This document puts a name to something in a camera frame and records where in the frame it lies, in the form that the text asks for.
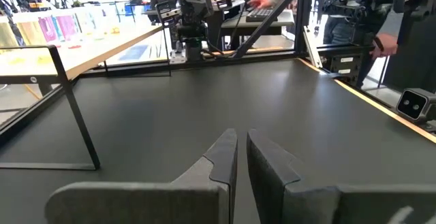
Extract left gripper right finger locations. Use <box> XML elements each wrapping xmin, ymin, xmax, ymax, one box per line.
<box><xmin>246</xmin><ymin>129</ymin><xmax>339</xmax><ymax>224</ymax></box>

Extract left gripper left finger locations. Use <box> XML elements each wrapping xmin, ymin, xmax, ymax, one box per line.
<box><xmin>171</xmin><ymin>127</ymin><xmax>239</xmax><ymax>224</ymax></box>

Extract wooden shelf with black legs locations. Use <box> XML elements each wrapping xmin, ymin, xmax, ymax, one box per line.
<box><xmin>0</xmin><ymin>7</ymin><xmax>172</xmax><ymax>171</ymax></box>

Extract black computer keyboard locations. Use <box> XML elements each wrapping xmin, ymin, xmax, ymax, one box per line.
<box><xmin>245</xmin><ymin>7</ymin><xmax>279</xmax><ymax>23</ymax></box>

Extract grey desk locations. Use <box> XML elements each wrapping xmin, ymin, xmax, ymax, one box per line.
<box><xmin>220</xmin><ymin>8</ymin><xmax>296</xmax><ymax>52</ymax></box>

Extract white metal strip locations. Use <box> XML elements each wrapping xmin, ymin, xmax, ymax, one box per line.
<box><xmin>302</xmin><ymin>25</ymin><xmax>324</xmax><ymax>69</ymax></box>

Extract black box white labels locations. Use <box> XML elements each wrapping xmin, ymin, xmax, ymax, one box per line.
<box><xmin>318</xmin><ymin>44</ymin><xmax>376</xmax><ymax>86</ymax></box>

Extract black equipment with yellow tag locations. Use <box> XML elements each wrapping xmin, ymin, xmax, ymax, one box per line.
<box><xmin>323</xmin><ymin>0</ymin><xmax>436</xmax><ymax>94</ymax></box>

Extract silver metal bracket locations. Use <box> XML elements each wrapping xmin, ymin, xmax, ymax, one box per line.
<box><xmin>168</xmin><ymin>48</ymin><xmax>188</xmax><ymax>65</ymax></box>

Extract black table frame wooden boards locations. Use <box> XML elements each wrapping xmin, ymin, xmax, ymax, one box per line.
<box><xmin>0</xmin><ymin>0</ymin><xmax>436</xmax><ymax>146</ymax></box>

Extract black table-level camera box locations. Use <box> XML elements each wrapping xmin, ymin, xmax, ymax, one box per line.
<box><xmin>395</xmin><ymin>87</ymin><xmax>436</xmax><ymax>123</ymax></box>

